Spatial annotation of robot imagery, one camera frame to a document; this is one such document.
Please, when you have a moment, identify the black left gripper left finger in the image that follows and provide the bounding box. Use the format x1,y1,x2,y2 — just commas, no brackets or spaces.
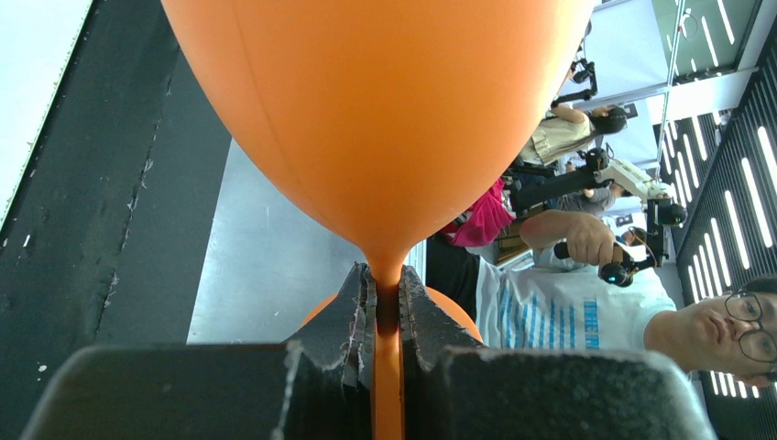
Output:
22,263,375,439

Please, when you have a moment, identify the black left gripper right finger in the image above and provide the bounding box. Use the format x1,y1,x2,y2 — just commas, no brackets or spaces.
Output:
399,266,716,439

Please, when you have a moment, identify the orange wine glass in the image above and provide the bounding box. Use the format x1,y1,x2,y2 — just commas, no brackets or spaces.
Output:
163,1,595,439

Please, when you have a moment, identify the person in white shirt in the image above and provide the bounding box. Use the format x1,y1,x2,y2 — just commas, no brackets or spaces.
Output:
426,210,776,387

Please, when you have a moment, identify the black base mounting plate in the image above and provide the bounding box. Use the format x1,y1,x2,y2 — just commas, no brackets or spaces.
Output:
1,1,231,439

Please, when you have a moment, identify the person in beige top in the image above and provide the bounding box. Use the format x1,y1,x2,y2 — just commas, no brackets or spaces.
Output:
517,104,628,166

